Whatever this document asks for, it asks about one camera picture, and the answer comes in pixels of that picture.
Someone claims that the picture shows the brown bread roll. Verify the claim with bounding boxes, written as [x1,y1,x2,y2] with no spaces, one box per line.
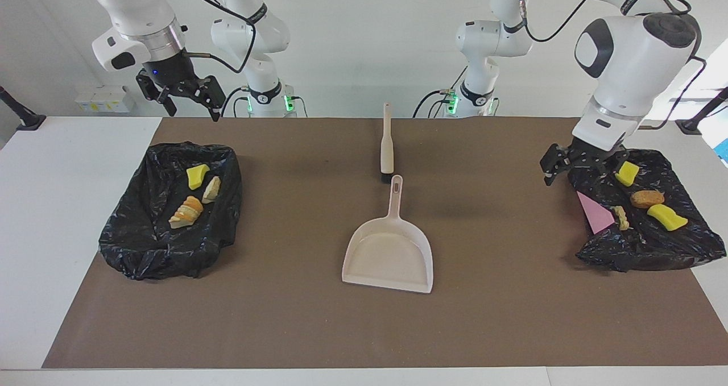
[630,190,665,209]

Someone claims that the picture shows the beige plastic dustpan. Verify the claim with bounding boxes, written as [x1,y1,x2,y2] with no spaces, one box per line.
[341,175,434,294]

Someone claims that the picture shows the black left base cable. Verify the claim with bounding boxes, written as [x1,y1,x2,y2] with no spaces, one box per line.
[412,65,468,118]

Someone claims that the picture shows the yellow sponge piece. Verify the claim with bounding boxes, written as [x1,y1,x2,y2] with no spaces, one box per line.
[615,161,640,187]
[647,204,689,232]
[186,164,210,190]

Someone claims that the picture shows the black trash bag over pink bin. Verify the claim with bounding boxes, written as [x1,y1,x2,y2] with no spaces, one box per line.
[568,147,727,273]

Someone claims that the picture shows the brown table mat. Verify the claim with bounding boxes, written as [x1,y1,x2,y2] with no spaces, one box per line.
[43,117,728,370]

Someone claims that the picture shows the pink bin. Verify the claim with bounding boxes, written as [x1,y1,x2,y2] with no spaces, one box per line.
[576,190,615,236]

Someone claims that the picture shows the beige brush with black bristles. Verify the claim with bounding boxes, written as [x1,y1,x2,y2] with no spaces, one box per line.
[380,102,395,184]

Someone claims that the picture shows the white wall socket boxes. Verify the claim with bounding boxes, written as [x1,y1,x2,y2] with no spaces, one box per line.
[75,85,136,114]

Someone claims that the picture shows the black right base cable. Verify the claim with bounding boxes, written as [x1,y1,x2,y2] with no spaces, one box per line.
[221,86,251,118]

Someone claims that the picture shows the black base cable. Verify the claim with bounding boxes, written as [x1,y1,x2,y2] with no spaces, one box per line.
[412,65,468,118]
[221,86,251,118]

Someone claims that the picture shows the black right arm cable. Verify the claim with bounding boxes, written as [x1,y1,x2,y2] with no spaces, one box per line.
[171,0,259,74]

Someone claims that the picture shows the black stand with base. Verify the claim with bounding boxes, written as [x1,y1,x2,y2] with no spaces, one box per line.
[0,86,47,131]
[675,86,728,135]

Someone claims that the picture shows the black trash bag bin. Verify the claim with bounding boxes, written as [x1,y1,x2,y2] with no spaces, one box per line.
[98,142,243,280]

